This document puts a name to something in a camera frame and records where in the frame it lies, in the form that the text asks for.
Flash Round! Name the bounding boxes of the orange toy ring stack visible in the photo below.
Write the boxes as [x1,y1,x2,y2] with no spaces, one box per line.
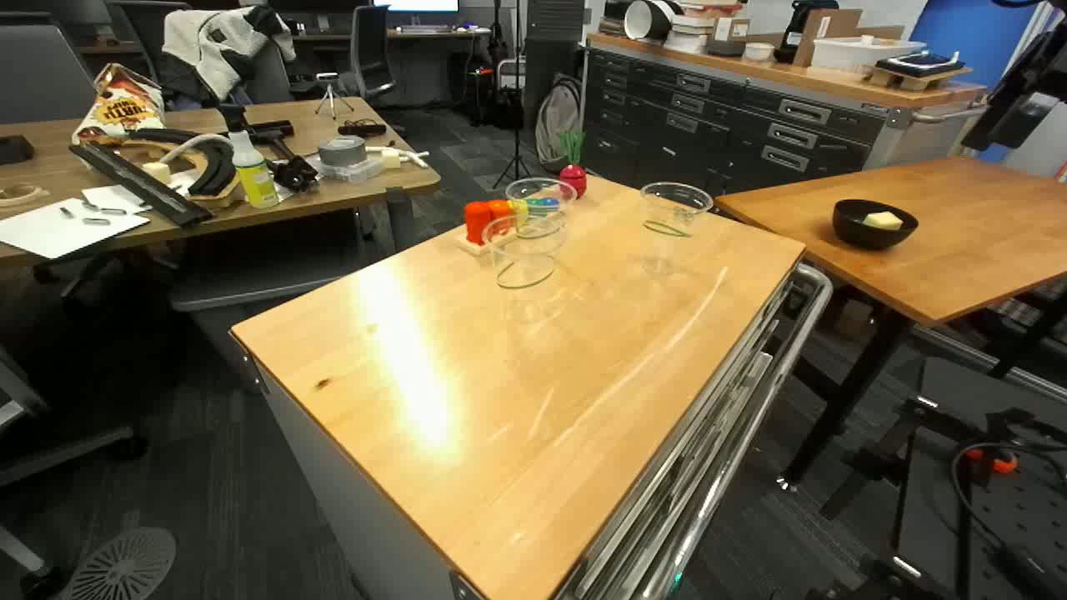
[484,198,517,241]

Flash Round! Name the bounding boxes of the red toy ring stack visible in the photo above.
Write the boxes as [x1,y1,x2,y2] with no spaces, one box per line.
[461,200,494,246]

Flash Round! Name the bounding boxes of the black curved hose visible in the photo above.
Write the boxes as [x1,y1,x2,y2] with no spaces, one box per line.
[131,125,244,203]

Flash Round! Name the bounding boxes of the wooden table black legs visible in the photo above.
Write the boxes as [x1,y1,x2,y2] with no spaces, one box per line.
[714,153,1067,494]

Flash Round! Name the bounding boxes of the clear plastic cup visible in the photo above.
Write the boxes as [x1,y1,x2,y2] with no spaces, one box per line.
[636,175,716,242]
[500,174,582,242]
[481,214,563,292]

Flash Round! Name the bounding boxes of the black mesh office chair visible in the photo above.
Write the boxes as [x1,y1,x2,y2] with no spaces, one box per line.
[347,2,401,100]

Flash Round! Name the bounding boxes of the round grey mesh fan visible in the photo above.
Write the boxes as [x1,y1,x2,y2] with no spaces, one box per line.
[54,522,181,600]

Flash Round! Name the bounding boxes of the brown cardboard box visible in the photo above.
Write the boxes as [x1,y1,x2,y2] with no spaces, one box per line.
[790,5,867,66]

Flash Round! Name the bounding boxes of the orange clamp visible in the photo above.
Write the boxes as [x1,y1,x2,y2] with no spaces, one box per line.
[962,443,1022,480]

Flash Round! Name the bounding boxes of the black tripod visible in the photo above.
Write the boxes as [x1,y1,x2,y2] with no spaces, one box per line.
[492,0,540,189]

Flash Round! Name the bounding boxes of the cluttered wooden desk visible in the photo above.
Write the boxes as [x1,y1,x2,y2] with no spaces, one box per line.
[0,92,444,269]

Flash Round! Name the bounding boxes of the round white fan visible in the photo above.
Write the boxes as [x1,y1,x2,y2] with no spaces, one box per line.
[530,76,588,171]

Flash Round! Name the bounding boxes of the grey flat drawer cabinet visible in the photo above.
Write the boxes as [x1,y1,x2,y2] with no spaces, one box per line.
[577,30,994,198]

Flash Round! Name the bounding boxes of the small black device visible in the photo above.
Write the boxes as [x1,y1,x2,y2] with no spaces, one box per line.
[272,153,323,193]

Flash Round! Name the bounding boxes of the white plastic container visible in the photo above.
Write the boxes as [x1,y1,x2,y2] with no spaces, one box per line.
[810,34,927,81]

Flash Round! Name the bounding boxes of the silver cart handle bar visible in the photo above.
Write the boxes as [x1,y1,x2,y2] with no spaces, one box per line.
[665,262,839,600]

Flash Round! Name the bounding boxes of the snack chip bag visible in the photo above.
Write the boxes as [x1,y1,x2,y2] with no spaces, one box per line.
[72,59,167,145]

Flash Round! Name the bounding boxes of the spray bottle yellow liquid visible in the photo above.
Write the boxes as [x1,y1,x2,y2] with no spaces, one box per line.
[213,100,284,210]

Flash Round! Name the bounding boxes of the wooden butcher block table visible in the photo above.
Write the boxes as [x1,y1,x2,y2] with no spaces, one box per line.
[228,171,839,600]

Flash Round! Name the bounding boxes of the red toy apple green stem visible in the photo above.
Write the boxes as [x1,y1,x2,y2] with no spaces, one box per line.
[557,125,594,200]

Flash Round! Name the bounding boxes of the blue panel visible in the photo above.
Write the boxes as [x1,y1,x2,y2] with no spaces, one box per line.
[911,0,1045,92]

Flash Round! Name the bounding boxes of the white jacket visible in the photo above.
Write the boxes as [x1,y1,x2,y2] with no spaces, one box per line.
[162,2,301,103]

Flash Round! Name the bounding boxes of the grey padded chair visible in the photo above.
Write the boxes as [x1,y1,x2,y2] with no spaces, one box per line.
[0,21,100,125]

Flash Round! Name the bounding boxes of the black perforated mounting table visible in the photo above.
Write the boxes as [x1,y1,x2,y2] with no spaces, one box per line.
[896,353,1067,600]

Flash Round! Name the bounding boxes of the long black bar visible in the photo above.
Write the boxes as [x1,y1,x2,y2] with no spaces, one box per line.
[68,140,213,229]

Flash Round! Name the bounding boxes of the black bowl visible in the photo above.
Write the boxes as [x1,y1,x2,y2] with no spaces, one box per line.
[830,198,921,252]

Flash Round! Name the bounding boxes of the white paper sheet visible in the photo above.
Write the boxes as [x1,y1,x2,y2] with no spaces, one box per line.
[0,198,149,262]

